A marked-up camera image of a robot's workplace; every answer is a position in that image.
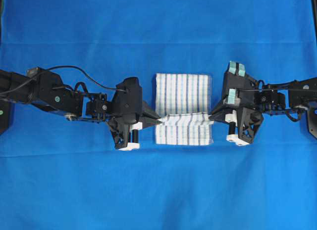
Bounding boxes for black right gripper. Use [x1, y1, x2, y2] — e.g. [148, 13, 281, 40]
[209, 102, 264, 146]

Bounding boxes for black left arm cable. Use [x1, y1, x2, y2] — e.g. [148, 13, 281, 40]
[0, 65, 129, 96]

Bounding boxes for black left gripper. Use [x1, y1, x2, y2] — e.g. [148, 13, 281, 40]
[106, 101, 161, 150]

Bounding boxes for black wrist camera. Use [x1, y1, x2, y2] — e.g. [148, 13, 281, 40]
[221, 61, 258, 107]
[111, 77, 142, 124]

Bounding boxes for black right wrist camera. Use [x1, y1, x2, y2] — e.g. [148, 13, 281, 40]
[221, 61, 258, 107]

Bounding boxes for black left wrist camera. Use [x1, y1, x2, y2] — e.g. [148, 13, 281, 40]
[111, 77, 142, 124]

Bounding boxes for blue striped white towel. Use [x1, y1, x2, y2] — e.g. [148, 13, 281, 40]
[155, 73, 213, 146]

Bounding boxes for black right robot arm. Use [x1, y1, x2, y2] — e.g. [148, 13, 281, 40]
[209, 73, 317, 146]

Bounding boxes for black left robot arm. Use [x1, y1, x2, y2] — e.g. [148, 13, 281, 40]
[0, 67, 161, 151]

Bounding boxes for blue table cloth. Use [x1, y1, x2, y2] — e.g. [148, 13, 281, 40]
[0, 0, 317, 230]

